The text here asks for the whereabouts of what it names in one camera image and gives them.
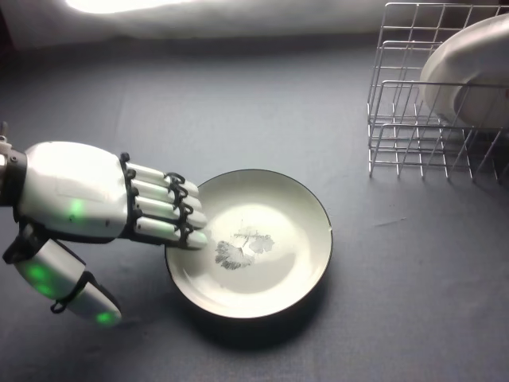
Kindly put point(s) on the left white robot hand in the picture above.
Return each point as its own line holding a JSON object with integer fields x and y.
{"x": 71, "y": 187}

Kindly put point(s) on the white plate with leaf print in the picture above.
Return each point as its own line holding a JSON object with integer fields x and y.
{"x": 469, "y": 59}
{"x": 278, "y": 258}

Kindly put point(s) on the white backdrop sheet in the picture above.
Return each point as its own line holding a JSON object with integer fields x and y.
{"x": 238, "y": 16}

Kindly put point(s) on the grey table cloth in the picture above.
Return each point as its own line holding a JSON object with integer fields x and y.
{"x": 397, "y": 298}

